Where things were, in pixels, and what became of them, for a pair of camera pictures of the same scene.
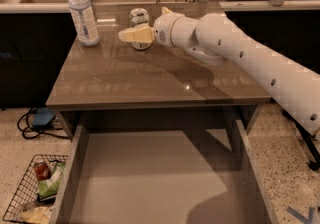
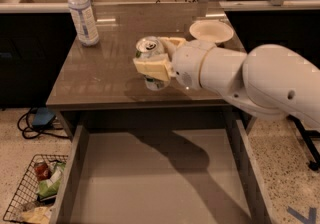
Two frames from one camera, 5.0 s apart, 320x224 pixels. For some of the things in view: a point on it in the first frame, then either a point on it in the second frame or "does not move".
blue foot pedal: (42, 117) does not move
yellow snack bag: (39, 215) does not move
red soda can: (42, 171) does not move
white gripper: (164, 30) -> (187, 63)
